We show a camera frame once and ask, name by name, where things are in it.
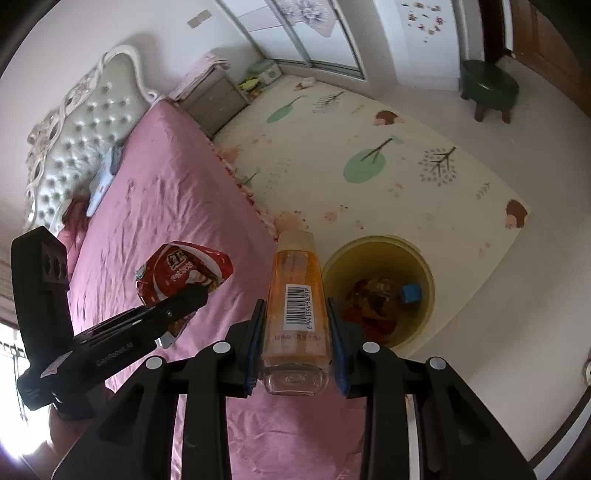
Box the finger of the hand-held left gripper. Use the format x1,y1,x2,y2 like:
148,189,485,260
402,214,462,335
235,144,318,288
73,285,210,371

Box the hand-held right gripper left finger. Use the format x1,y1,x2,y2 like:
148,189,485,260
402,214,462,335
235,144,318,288
51,299,267,480

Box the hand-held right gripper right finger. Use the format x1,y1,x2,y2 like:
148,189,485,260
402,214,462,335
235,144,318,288
325,298,539,480

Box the red snack packet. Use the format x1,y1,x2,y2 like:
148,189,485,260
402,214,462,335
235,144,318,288
135,241,234,337

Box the orange liquid bottle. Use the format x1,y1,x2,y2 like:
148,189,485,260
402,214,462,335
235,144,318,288
261,231,333,397

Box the yellow round waste bin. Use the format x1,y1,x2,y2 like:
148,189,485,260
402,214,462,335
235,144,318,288
321,234,435,349

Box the red crumpled packet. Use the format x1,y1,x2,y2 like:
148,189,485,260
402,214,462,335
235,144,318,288
346,295,398,343

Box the dark pink pillow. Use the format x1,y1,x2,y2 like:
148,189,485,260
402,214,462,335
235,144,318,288
60,196,92,250

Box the pink bed sheet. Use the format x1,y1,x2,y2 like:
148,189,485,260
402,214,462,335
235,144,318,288
60,99,370,480

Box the tufted white headboard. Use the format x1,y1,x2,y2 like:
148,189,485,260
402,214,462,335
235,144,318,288
23,44,164,232

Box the grey nightstand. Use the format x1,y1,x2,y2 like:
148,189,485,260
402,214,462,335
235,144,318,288
178,69,250,137

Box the tree print play mat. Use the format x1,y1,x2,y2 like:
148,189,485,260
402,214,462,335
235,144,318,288
211,74,532,259

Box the folded pink cloth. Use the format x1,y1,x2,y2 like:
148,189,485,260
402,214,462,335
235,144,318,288
168,51,232,100

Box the green storage box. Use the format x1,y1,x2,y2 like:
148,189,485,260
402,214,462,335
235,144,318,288
247,59,281,86

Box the sliding door wardrobe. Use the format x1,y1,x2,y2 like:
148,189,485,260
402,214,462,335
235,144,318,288
217,0,370,79

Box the green round stool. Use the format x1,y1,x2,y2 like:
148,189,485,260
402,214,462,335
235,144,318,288
460,59,520,124

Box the brown wooden door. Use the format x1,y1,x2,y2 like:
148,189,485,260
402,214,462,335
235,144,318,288
478,0,591,107

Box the wall stickers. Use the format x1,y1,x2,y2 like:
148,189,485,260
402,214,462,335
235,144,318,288
402,0,446,35

